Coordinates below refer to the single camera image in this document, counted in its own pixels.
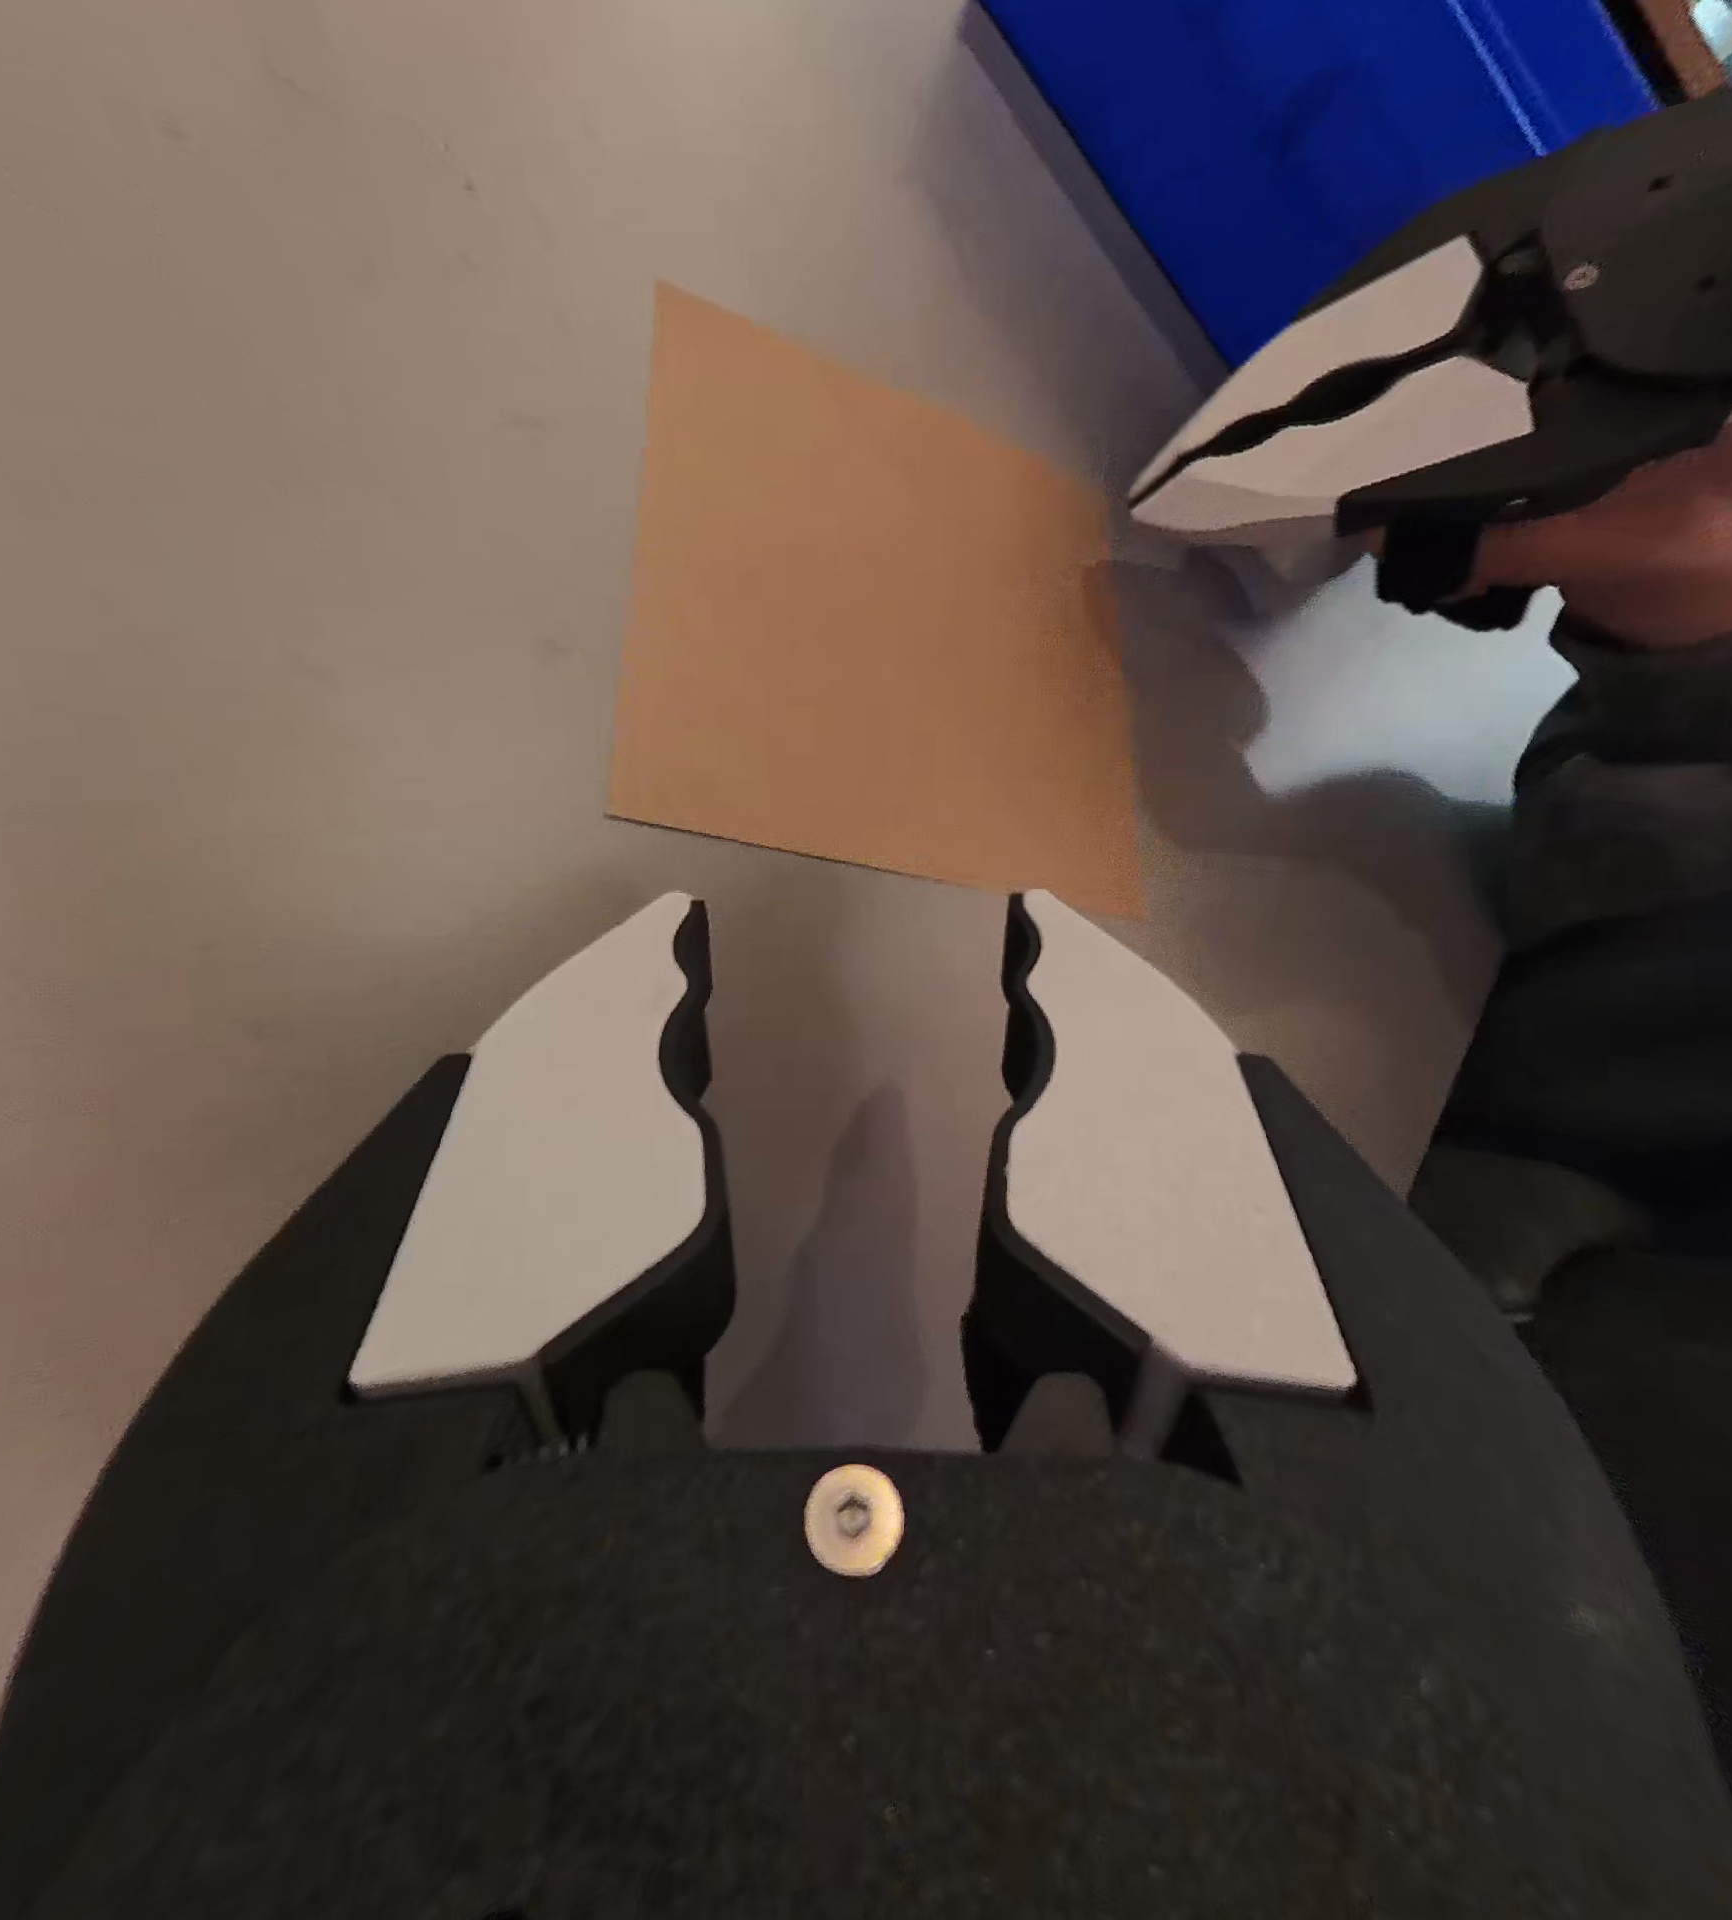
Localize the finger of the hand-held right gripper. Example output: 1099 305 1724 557
1125 352 1540 589
1170 232 1502 469

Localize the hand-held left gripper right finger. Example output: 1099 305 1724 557
962 887 1360 1464

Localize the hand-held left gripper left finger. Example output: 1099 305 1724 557
349 891 738 1457

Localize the blue box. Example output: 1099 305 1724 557
962 0 1666 373

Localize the mushroom-patterned tan-backed origami paper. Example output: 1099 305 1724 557
607 280 1155 924

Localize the person's right forearm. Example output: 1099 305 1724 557
1510 570 1732 931

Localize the person's right hand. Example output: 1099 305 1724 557
1480 382 1732 649

